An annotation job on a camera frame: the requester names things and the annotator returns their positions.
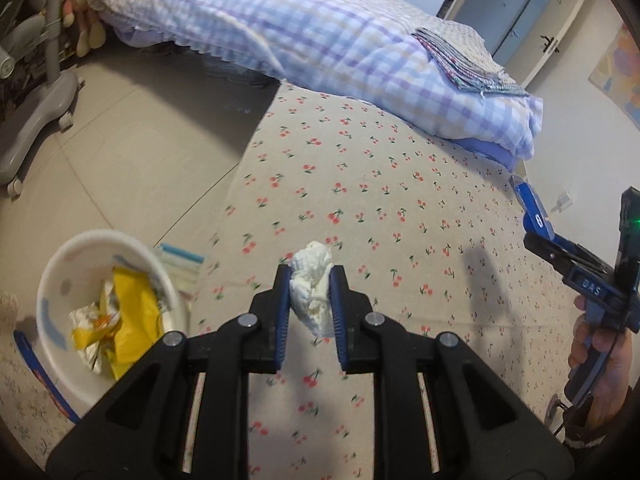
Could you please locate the white door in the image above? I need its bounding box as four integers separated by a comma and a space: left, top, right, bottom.
441, 0, 592, 92

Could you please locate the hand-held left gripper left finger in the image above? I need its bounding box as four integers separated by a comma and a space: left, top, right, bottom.
45, 264, 293, 480

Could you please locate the person's right forearm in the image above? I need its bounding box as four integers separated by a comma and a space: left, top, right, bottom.
560, 395, 627, 467

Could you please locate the crumpled white wrapper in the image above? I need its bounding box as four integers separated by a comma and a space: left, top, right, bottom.
69, 280, 122, 374

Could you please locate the person's right hand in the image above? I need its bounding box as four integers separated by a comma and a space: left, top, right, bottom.
567, 297, 635, 412

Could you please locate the folded striped cloth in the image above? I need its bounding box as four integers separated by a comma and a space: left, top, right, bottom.
411, 26, 529, 98

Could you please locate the purple checkered quilt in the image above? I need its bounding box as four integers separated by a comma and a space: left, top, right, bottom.
90, 0, 545, 161

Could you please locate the pale floral blanket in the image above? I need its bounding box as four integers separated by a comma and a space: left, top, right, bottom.
0, 290, 83, 461

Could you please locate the colourful wall poster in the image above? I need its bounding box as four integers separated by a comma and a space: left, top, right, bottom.
588, 23, 640, 127

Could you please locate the cherry print bed sheet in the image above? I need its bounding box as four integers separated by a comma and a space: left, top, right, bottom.
185, 82, 602, 480

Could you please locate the grey wheeled stand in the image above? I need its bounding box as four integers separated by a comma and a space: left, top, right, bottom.
0, 0, 84, 197

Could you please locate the black cable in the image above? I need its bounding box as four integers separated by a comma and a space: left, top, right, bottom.
549, 332, 622, 434

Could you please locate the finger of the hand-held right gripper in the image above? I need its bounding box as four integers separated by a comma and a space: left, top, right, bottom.
550, 236, 612, 277
523, 232, 573, 281

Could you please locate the white tissue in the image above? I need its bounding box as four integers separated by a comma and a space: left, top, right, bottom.
289, 241, 336, 339

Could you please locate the blue striped white packet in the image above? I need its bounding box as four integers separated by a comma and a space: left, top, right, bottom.
152, 242, 206, 302

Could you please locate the tan plush toy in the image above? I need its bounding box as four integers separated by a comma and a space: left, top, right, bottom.
74, 15, 109, 59

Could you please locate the white trash bin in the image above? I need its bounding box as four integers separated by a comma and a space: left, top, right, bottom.
36, 229, 191, 423

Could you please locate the purple blanket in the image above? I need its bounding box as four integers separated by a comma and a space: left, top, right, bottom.
112, 0, 527, 172

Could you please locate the yellow packet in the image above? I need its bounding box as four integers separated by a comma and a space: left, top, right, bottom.
100, 266, 167, 382

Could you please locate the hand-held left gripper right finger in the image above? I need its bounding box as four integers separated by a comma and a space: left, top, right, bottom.
328, 265, 577, 480

